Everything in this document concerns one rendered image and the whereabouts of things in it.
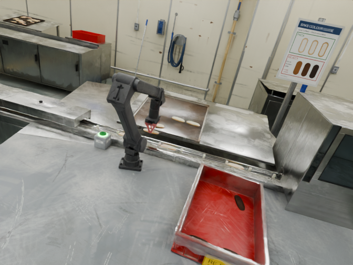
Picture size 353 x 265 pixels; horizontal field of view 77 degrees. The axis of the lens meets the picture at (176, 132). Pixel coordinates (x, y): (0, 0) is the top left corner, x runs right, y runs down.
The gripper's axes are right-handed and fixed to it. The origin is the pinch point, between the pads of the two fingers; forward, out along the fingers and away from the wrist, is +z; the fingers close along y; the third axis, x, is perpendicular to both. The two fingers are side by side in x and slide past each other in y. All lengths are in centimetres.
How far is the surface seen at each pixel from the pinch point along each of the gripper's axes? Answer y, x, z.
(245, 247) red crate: -52, -58, 11
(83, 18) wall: 369, 287, -24
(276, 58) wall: 370, -130, -26
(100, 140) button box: -17.2, 23.7, 5.5
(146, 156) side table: -12.2, -2.6, 11.2
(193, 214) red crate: -44, -36, 11
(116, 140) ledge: -9.6, 17.7, 7.3
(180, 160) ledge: -9.5, -22.2, 8.5
